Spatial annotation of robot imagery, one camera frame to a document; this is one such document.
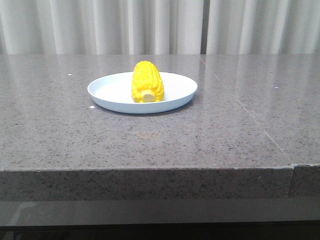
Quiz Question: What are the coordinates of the yellow corn cob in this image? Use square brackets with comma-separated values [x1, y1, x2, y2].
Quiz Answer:
[131, 60, 165, 103]

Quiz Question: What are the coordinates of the white pleated curtain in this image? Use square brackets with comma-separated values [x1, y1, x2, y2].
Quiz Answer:
[0, 0, 320, 55]

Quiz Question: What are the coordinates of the light blue round plate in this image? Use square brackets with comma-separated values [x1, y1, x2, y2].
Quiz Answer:
[87, 72, 198, 114]

